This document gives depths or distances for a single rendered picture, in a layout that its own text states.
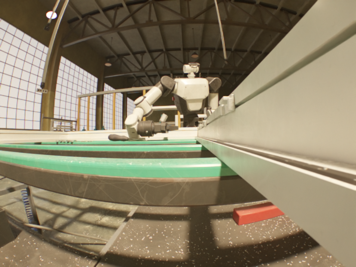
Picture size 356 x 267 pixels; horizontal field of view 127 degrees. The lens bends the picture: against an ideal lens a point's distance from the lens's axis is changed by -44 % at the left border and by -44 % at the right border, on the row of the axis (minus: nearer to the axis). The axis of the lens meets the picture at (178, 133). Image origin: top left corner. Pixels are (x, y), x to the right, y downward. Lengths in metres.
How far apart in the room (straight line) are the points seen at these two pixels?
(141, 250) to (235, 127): 0.39
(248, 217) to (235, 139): 0.42
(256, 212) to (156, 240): 0.32
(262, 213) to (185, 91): 0.97
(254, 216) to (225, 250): 0.17
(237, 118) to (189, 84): 1.08
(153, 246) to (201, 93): 1.10
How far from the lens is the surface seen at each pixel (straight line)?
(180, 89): 1.23
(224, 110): 0.21
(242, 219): 0.56
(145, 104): 1.09
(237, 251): 0.46
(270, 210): 0.60
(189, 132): 0.98
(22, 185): 1.38
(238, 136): 0.16
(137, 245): 0.48
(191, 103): 1.27
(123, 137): 0.77
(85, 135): 1.23
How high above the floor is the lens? 0.89
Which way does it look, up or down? 1 degrees up
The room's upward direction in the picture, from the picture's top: 1 degrees counter-clockwise
